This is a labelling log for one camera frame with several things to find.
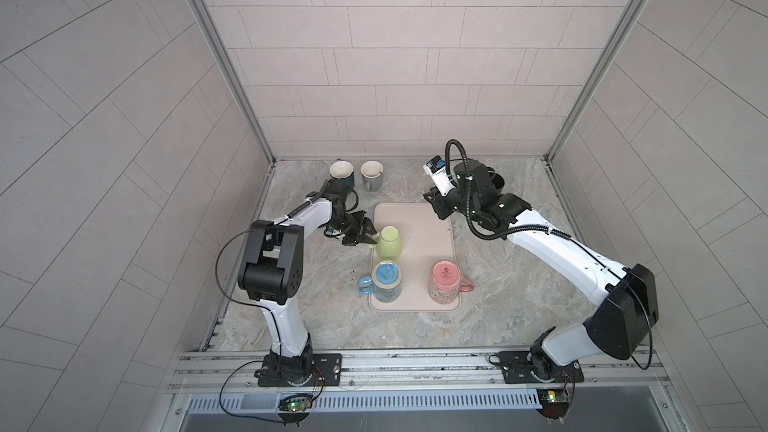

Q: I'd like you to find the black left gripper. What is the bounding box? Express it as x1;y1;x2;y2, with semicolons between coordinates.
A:
326;209;379;245

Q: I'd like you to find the light green mug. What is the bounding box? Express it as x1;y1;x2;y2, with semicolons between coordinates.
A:
375;226;403;261

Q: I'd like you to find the grey mug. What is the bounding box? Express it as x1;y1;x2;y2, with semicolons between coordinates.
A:
360;160;384;192

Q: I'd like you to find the dark green mug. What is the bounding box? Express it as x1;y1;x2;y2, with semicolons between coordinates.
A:
329;160;355;190

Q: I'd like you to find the pink ghost mug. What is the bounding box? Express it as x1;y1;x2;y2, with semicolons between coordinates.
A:
428;260;475;304

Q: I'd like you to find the black mug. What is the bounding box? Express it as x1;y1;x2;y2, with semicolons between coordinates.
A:
487;167;505;194

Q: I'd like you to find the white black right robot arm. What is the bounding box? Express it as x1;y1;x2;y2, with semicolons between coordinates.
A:
423;156;659;383

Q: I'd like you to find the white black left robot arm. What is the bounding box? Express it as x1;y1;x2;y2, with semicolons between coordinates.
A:
237;178;378;387

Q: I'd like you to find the blue butterfly mug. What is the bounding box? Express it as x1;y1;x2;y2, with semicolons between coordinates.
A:
357;260;402;303

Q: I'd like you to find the beige drying mat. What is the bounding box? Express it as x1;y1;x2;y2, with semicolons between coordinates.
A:
368;203;461;313

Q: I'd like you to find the left green circuit board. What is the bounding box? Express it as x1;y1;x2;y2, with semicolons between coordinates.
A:
277;394;313;426

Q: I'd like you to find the right circuit board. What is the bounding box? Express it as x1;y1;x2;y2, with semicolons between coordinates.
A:
536;389;571;420

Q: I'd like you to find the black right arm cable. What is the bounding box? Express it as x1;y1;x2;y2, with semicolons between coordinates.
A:
443;139;654;371

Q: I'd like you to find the aluminium mounting rail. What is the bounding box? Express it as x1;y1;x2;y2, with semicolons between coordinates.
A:
167;347;671;393

